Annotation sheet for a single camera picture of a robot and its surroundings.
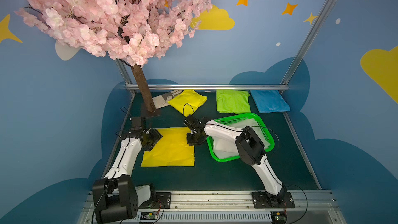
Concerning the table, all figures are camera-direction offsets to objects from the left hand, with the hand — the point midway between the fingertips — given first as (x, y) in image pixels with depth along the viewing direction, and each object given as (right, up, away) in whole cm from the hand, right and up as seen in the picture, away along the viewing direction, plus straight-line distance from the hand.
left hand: (159, 136), depth 86 cm
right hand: (+17, -5, +7) cm, 20 cm away
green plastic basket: (+45, +9, +13) cm, 48 cm away
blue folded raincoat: (+76, +21, +30) cm, 84 cm away
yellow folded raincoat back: (+13, +21, +26) cm, 36 cm away
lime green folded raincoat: (+50, +21, +28) cm, 61 cm away
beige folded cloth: (-6, +22, +31) cm, 38 cm away
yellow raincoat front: (+7, -8, +5) cm, 12 cm away
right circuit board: (+61, -36, -13) cm, 72 cm away
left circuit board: (-1, -35, -14) cm, 37 cm away
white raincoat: (+37, -7, 0) cm, 38 cm away
